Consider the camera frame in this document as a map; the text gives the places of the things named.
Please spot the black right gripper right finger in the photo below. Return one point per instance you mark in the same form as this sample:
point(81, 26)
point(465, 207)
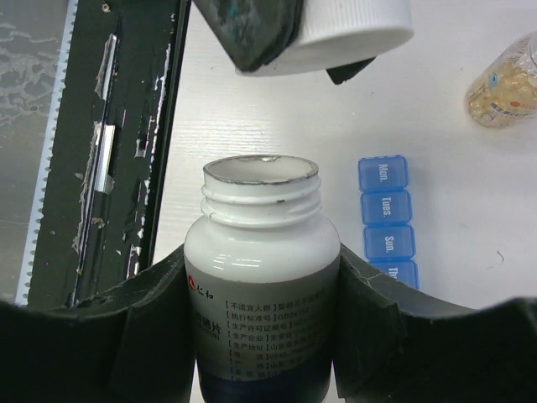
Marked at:
point(398, 344)

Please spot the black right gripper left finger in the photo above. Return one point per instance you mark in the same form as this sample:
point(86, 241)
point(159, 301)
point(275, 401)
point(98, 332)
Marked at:
point(131, 343)

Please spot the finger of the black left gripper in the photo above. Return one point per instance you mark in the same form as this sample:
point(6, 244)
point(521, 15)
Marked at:
point(345, 73)
point(253, 33)

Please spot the white bottle screw cap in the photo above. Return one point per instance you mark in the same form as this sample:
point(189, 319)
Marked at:
point(335, 33)

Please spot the blue weekly pill organizer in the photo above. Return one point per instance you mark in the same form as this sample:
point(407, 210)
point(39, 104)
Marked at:
point(386, 211)

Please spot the white cap dark pill bottle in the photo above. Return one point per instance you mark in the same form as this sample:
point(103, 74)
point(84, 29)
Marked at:
point(262, 266)

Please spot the clear bottle yellow pills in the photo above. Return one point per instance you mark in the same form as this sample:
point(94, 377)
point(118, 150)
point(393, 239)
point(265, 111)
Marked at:
point(505, 93)

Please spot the light blue cable duct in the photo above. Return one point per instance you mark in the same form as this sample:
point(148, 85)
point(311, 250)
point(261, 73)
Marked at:
point(42, 159)

